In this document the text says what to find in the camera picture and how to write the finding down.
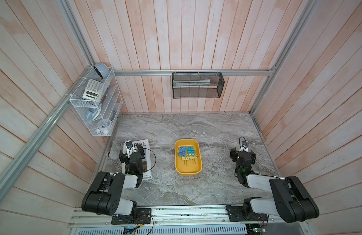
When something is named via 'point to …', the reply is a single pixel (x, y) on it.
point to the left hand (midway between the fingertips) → (130, 148)
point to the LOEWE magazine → (147, 162)
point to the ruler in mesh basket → (176, 82)
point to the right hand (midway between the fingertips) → (243, 147)
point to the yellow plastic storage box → (192, 169)
